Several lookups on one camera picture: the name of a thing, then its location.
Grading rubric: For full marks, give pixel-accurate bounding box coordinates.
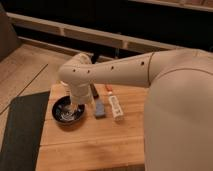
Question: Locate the black ceramic bowl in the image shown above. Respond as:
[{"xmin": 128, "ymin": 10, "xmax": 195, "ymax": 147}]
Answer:
[{"xmin": 52, "ymin": 96, "xmax": 85, "ymax": 125}]

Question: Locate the dark grey floor mat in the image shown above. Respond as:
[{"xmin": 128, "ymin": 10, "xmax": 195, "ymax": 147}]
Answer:
[{"xmin": 0, "ymin": 91, "xmax": 49, "ymax": 171}]

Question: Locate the wooden shelf rail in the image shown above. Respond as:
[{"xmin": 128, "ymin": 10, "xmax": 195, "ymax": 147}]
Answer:
[{"xmin": 7, "ymin": 12, "xmax": 181, "ymax": 53}]

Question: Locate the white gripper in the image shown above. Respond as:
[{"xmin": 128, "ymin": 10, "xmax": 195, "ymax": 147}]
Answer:
[{"xmin": 69, "ymin": 85, "xmax": 93, "ymax": 104}]

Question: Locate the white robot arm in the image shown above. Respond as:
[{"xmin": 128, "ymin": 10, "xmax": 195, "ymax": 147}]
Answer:
[{"xmin": 59, "ymin": 49, "xmax": 213, "ymax": 171}]

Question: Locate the blue sponge block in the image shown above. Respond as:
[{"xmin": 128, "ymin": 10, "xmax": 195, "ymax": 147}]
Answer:
[{"xmin": 95, "ymin": 99, "xmax": 105, "ymax": 118}]

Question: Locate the black remote control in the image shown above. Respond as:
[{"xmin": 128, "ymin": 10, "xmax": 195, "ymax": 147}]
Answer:
[{"xmin": 90, "ymin": 84, "xmax": 99, "ymax": 98}]

